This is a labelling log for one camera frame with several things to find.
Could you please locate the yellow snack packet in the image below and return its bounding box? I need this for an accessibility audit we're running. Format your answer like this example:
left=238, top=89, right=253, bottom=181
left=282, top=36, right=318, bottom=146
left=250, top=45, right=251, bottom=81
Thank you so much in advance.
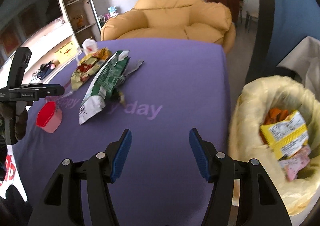
left=260, top=110, right=309, bottom=160

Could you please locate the white small gift box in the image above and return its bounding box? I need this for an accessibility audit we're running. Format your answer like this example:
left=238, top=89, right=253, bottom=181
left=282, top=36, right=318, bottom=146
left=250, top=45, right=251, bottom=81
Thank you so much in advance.
left=75, top=38, right=98, bottom=66

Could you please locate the orange wrapper in bin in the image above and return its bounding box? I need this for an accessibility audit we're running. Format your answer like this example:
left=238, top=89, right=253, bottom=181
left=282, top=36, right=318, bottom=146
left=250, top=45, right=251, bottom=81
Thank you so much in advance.
left=260, top=108, right=290, bottom=144

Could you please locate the white display shelf unit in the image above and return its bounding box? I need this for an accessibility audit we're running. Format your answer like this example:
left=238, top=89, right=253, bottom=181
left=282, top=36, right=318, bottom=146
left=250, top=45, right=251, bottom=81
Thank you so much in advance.
left=1, top=0, right=100, bottom=86

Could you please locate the trash bin with yellow bag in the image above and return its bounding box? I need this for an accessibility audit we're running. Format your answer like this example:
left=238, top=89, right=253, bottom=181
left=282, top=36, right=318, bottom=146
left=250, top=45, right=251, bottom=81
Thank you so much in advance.
left=228, top=75, right=319, bottom=216

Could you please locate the purple tablecloth with lettering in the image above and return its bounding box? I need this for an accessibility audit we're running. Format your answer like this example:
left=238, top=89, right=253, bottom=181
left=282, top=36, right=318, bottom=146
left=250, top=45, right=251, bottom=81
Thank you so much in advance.
left=13, top=38, right=231, bottom=225

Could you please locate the yellow box on shelf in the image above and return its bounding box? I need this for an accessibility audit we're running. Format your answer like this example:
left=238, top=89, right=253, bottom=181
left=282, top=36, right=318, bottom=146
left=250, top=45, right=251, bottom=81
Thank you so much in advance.
left=54, top=42, right=77, bottom=64

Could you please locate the white cloth covered seat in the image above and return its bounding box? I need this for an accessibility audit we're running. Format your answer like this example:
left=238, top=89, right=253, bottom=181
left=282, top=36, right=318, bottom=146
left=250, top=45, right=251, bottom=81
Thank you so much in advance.
left=277, top=36, right=319, bottom=100

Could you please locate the black silver torn wrapper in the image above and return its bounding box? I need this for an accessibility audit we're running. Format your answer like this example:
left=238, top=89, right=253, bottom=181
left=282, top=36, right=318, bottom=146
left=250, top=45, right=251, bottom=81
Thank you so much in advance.
left=114, top=60, right=144, bottom=107

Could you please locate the pink snack packet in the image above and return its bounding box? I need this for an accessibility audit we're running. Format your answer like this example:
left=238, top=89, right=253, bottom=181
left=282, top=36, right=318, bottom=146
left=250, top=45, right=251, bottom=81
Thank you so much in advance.
left=279, top=145, right=311, bottom=182

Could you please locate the red lidded pink box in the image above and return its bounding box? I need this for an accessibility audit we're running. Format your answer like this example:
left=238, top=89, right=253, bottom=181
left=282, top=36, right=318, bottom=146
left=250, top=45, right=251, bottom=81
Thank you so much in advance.
left=36, top=101, right=62, bottom=133

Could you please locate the yellow red snack wrapper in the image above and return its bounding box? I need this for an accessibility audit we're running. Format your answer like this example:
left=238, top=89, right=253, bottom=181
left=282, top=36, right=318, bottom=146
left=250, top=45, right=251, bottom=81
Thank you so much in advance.
left=71, top=48, right=112, bottom=91

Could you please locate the dark gloved left hand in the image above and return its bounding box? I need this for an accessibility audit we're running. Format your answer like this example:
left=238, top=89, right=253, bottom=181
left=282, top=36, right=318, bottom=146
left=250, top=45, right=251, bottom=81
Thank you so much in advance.
left=1, top=102, right=28, bottom=140

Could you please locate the green white milk carton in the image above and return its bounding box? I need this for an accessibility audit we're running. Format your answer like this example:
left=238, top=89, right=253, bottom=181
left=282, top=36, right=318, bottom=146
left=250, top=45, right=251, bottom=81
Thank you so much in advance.
left=79, top=50, right=130, bottom=125

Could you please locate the yellow leather armchair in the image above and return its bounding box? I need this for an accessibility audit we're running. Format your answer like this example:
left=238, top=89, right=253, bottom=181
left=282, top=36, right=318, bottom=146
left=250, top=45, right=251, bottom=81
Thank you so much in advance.
left=101, top=0, right=236, bottom=53

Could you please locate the light blue toy figure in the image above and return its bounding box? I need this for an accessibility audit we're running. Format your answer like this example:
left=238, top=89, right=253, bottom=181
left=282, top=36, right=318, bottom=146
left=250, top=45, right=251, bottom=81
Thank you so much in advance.
left=108, top=6, right=119, bottom=18

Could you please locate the dark blue bag on shelf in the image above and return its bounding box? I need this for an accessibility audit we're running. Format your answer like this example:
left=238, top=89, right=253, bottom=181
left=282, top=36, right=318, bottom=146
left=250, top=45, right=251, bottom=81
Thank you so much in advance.
left=37, top=61, right=56, bottom=80

